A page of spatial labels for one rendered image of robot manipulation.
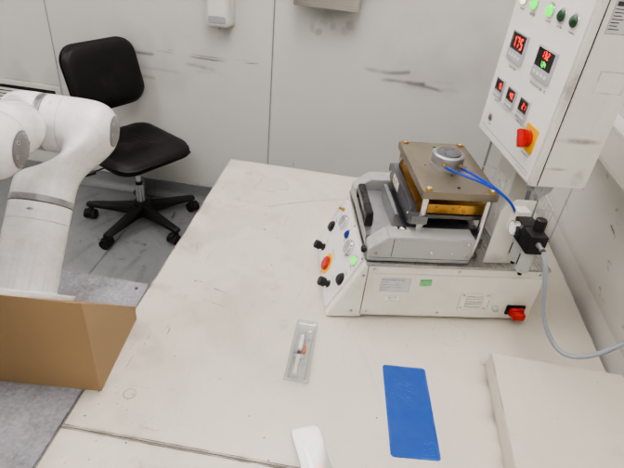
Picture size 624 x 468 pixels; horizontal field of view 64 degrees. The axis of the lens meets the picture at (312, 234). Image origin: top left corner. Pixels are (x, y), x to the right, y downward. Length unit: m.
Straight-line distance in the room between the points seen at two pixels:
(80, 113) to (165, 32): 1.77
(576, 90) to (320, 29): 1.71
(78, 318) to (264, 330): 0.44
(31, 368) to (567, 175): 1.19
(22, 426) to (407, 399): 0.77
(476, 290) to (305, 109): 1.70
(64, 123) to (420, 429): 0.95
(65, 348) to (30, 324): 0.08
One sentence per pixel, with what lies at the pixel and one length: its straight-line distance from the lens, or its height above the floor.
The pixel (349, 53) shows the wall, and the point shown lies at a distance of 2.65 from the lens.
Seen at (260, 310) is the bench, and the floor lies 0.75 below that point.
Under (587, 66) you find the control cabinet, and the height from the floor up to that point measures 1.41.
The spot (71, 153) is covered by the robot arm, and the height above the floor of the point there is 1.17.
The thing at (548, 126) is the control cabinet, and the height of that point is 1.29.
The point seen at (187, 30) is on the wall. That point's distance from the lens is 2.81.
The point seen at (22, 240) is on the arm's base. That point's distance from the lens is 1.10.
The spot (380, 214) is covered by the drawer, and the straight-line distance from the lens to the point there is 1.30.
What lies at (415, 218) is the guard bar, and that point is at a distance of 1.18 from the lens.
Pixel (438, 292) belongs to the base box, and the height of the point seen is 0.84.
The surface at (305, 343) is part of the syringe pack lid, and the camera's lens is 1.19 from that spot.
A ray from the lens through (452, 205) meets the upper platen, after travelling 1.23.
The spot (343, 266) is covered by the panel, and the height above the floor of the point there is 0.85.
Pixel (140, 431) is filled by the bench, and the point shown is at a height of 0.75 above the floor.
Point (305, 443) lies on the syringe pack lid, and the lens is 1.03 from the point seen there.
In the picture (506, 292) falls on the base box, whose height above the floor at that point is 0.85.
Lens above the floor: 1.64
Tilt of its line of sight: 34 degrees down
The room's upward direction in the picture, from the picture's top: 6 degrees clockwise
